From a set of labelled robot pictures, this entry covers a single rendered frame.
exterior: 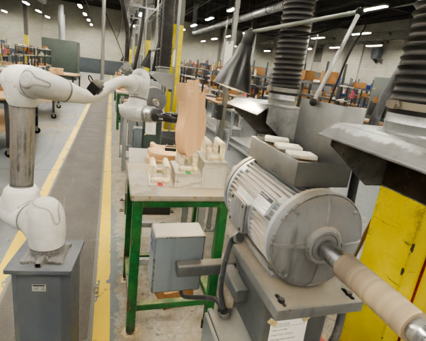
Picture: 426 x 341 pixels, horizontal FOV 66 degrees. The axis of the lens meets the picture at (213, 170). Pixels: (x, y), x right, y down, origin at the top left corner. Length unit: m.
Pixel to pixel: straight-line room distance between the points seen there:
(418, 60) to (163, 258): 0.82
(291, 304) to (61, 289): 1.15
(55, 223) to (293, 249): 1.13
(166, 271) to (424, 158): 0.79
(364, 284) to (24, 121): 1.46
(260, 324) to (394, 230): 1.11
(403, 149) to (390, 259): 1.36
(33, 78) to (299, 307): 1.25
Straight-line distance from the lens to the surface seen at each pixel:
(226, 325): 1.04
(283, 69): 1.15
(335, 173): 0.85
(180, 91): 1.62
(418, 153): 0.59
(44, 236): 1.65
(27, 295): 1.77
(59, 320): 1.83
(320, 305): 0.88
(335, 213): 0.83
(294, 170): 0.79
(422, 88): 0.71
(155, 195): 1.84
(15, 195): 1.76
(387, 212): 1.91
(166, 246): 1.04
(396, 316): 0.67
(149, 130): 3.65
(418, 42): 0.72
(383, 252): 1.96
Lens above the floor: 1.61
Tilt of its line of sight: 17 degrees down
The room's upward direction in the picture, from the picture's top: 7 degrees clockwise
